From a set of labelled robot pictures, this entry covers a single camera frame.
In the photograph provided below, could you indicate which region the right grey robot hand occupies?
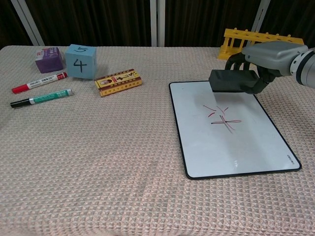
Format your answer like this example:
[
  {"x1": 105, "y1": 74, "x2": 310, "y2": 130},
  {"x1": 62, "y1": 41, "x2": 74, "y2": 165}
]
[{"x1": 225, "y1": 41, "x2": 309, "y2": 95}]

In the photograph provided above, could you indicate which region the dark grey whiteboard eraser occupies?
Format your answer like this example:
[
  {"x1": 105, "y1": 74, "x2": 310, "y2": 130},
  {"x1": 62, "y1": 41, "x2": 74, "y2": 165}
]
[{"x1": 208, "y1": 69, "x2": 260, "y2": 93}]

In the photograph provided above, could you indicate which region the white whiteboard with black rim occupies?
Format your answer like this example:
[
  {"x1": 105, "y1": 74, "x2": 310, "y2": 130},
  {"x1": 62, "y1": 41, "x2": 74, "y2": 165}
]
[{"x1": 168, "y1": 80, "x2": 302, "y2": 179}]

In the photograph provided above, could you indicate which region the red marker pen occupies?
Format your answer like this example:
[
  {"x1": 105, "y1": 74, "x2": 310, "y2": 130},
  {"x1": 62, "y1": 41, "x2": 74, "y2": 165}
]
[{"x1": 11, "y1": 72, "x2": 68, "y2": 94}]

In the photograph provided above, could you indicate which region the yellow test tube rack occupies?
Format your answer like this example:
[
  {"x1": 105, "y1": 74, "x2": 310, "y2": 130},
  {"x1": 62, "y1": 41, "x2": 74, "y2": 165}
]
[{"x1": 217, "y1": 28, "x2": 303, "y2": 60}]

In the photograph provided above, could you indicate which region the yellow and red card box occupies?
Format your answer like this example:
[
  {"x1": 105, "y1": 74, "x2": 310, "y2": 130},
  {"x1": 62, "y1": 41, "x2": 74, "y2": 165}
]
[{"x1": 94, "y1": 68, "x2": 144, "y2": 97}]

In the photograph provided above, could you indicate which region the black pleated curtain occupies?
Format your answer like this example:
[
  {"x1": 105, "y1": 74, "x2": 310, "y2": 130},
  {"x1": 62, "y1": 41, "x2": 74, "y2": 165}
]
[{"x1": 0, "y1": 0, "x2": 315, "y2": 50}]

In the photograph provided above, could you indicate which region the blue numbered cube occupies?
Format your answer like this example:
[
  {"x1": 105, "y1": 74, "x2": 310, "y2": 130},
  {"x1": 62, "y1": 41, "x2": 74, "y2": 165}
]
[{"x1": 64, "y1": 44, "x2": 97, "y2": 81}]

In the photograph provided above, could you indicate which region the beige waffle tablecloth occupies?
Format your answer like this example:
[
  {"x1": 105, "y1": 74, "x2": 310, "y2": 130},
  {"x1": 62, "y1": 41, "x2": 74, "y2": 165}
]
[{"x1": 0, "y1": 45, "x2": 315, "y2": 236}]

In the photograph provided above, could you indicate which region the purple and white box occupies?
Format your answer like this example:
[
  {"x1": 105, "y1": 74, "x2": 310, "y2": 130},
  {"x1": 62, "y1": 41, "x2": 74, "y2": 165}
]
[{"x1": 34, "y1": 47, "x2": 64, "y2": 74}]

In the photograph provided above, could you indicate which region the green marker with black cap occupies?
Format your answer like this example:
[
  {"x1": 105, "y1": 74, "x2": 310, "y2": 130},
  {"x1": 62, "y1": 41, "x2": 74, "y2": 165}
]
[{"x1": 10, "y1": 88, "x2": 73, "y2": 108}]

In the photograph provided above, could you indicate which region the white frame post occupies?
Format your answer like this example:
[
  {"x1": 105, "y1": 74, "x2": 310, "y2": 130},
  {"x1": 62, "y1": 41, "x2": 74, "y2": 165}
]
[
  {"x1": 149, "y1": 0, "x2": 165, "y2": 47},
  {"x1": 11, "y1": 0, "x2": 46, "y2": 46},
  {"x1": 251, "y1": 0, "x2": 271, "y2": 34}
]

